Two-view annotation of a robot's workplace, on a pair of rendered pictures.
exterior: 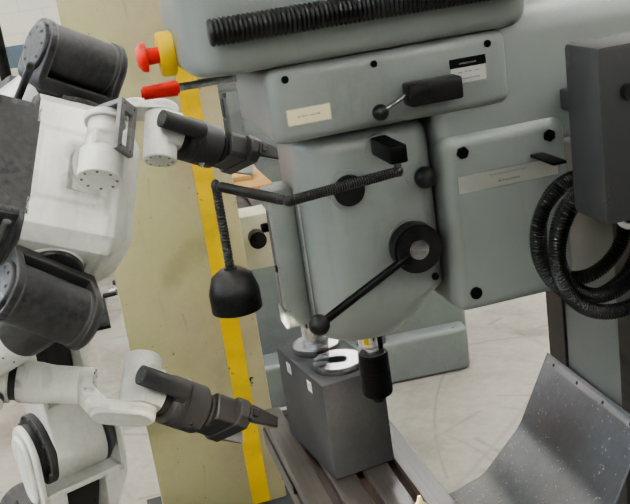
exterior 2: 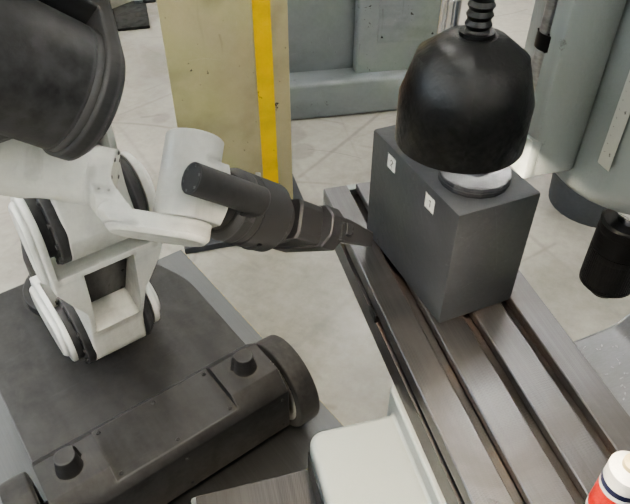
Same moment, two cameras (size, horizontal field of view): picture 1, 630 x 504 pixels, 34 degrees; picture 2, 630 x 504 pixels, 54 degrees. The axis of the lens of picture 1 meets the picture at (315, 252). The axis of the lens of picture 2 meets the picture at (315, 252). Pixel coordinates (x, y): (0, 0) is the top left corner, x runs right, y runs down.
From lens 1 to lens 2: 112 cm
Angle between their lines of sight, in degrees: 23
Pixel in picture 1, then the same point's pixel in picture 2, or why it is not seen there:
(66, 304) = (30, 63)
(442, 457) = not seen: hidden behind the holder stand
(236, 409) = (322, 223)
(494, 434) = not seen: hidden behind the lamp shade
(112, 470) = (142, 248)
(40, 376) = (21, 159)
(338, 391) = (477, 222)
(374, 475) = (489, 323)
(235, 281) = (500, 78)
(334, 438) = (453, 278)
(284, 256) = (585, 15)
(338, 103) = not seen: outside the picture
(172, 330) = (208, 49)
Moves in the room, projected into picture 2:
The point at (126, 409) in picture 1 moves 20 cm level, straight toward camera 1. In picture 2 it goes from (165, 229) to (185, 381)
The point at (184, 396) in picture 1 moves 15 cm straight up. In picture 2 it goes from (257, 212) to (247, 85)
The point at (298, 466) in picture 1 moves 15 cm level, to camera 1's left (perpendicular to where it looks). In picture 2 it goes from (384, 289) to (280, 292)
